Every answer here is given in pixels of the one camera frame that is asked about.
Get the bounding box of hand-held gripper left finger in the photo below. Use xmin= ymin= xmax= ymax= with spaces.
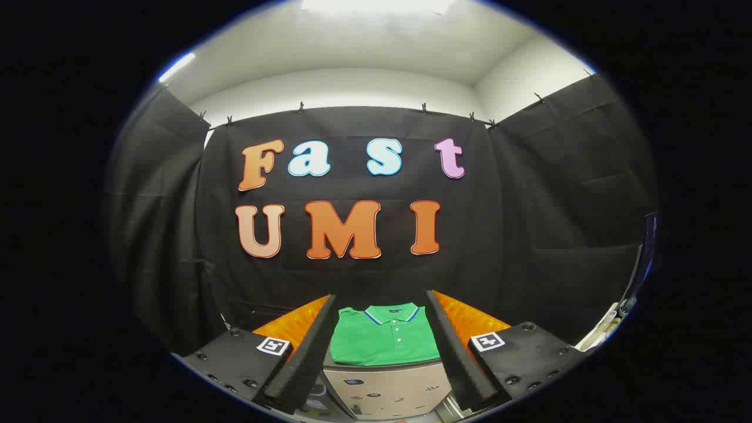
xmin=170 ymin=294 xmax=340 ymax=415

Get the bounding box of black backdrop cloth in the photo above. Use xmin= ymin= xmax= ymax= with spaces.
xmin=106 ymin=73 xmax=659 ymax=353

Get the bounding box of grey cabinet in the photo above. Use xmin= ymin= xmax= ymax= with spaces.
xmin=322 ymin=358 xmax=456 ymax=421

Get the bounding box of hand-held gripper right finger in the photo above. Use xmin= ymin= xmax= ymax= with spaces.
xmin=426 ymin=289 xmax=588 ymax=412

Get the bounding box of green polo shirt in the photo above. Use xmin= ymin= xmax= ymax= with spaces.
xmin=329 ymin=303 xmax=441 ymax=367

